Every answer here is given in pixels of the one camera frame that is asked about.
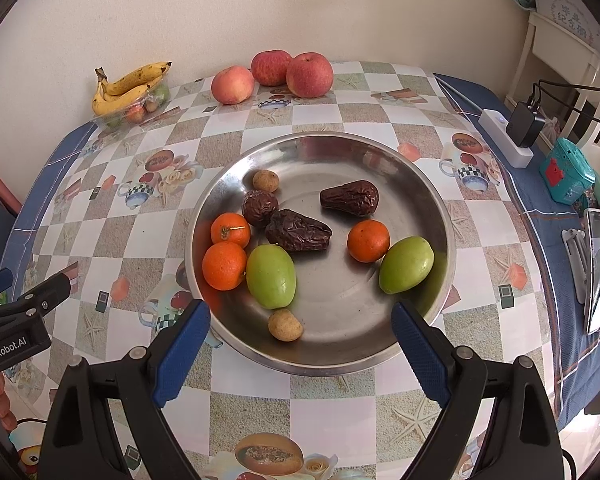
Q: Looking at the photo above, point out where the large red apple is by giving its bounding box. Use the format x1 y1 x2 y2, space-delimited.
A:
286 52 334 99

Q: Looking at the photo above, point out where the dark dried date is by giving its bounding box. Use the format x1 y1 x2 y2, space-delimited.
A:
320 180 379 218
242 190 278 229
264 209 332 252

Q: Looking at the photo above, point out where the orange tangerine with stem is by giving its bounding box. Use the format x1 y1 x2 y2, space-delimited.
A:
210 212 251 248

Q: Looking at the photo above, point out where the black cable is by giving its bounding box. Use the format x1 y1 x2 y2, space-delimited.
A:
526 34 600 126

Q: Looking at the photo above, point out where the green jujube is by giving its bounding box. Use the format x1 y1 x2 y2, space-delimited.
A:
246 244 297 310
379 236 434 295

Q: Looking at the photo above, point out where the steel round basin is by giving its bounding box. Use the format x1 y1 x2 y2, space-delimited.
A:
185 131 456 376

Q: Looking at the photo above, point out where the pale red apple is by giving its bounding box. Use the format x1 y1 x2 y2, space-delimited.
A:
211 65 254 105

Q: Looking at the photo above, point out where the black power adapter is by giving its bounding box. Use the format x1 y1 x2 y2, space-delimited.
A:
506 102 545 148

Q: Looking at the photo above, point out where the patterned plastic tablecloth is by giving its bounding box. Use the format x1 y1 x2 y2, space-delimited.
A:
3 62 600 479

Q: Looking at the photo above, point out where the smartphone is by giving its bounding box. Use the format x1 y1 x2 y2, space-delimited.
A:
584 208 600 335

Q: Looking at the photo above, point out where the clear plastic fruit tray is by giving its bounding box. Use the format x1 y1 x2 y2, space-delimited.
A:
92 77 171 130

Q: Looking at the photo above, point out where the teal toy box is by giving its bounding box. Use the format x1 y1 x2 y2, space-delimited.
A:
539 138 596 205

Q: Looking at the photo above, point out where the white wooden chair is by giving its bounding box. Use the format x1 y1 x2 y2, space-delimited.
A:
504 8 600 126

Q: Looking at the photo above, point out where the banana bunch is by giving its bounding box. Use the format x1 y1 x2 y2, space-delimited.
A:
92 61 172 117

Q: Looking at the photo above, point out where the person's hand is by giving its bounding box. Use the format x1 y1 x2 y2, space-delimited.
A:
0 373 17 432

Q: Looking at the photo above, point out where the brown longan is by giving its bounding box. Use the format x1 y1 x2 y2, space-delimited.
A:
268 309 303 342
251 169 279 193

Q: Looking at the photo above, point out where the dark red apple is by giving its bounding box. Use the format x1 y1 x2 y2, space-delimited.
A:
250 50 292 87

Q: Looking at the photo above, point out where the white power strip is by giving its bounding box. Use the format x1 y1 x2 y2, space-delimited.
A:
478 108 533 169

